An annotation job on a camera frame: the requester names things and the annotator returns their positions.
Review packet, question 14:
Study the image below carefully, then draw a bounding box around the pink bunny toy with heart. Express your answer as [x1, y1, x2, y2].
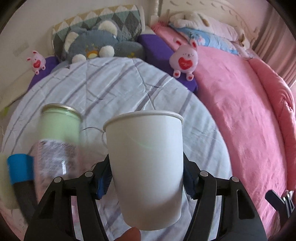
[169, 38, 198, 81]

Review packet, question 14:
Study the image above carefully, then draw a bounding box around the pale green cup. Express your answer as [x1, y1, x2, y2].
[0, 153, 18, 210]

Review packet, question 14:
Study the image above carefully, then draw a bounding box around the white dog plush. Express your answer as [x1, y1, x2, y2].
[169, 11, 250, 49]

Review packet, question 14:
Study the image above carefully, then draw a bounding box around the small pink bunny toy left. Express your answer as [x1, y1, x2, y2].
[27, 50, 46, 75]

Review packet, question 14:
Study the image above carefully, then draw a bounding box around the grey plush toy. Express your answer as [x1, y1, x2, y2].
[61, 20, 145, 63]

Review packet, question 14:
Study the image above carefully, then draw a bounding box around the purple cushion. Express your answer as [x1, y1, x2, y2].
[28, 34, 199, 93]

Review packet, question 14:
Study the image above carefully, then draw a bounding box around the blue cartoon pillow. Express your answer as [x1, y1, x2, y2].
[169, 23, 239, 55]

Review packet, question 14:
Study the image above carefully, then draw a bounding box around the pink blanket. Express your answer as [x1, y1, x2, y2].
[151, 22, 296, 239]

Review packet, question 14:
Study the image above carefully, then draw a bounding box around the diamond pattern pillow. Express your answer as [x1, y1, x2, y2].
[51, 4, 145, 60]

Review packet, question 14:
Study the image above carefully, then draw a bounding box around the white grey striped quilt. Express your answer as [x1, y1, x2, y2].
[1, 56, 233, 241]

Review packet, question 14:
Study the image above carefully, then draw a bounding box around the left hand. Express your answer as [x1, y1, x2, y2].
[114, 227, 141, 241]

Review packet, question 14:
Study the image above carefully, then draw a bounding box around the cream bed headboard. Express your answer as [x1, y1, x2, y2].
[149, 0, 259, 46]

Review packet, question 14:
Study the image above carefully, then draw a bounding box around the white paper cup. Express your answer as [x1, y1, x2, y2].
[103, 110, 184, 230]

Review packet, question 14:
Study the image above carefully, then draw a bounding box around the glass jar with green lid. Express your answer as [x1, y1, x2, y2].
[34, 103, 82, 186]

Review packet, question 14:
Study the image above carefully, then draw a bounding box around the black can with blue band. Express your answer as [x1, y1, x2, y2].
[7, 154, 38, 224]

